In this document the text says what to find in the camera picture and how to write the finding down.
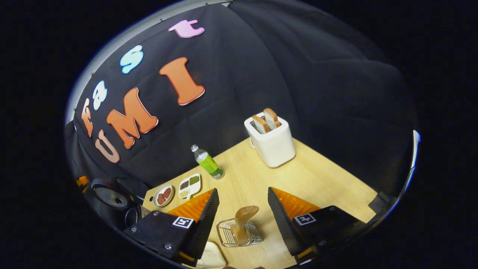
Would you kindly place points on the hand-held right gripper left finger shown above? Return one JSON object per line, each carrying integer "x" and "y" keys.
{"x": 203, "y": 228}

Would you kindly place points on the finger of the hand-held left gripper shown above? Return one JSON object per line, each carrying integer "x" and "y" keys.
{"x": 82, "y": 181}

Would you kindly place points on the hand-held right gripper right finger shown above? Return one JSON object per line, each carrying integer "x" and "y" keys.
{"x": 283, "y": 224}

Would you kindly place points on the black silver rice cooker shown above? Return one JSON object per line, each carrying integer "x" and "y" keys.
{"x": 110, "y": 194}

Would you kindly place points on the clear rice container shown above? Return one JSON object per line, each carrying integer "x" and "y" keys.
{"x": 199, "y": 261}

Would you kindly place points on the wooden spoon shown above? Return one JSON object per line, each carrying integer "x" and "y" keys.
{"x": 244, "y": 216}

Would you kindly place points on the white divided bean dish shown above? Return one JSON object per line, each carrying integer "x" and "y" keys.
{"x": 189, "y": 186}

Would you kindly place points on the red meat patty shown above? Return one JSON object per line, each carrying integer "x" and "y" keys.
{"x": 161, "y": 199}
{"x": 167, "y": 192}

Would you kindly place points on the white round plate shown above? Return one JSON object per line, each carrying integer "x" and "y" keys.
{"x": 156, "y": 190}

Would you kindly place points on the green drink bottle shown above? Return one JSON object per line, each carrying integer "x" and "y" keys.
{"x": 209, "y": 164}

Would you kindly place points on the white toaster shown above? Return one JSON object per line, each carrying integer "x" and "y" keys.
{"x": 274, "y": 149}

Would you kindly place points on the black backdrop cloth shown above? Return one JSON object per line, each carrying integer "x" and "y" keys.
{"x": 298, "y": 74}

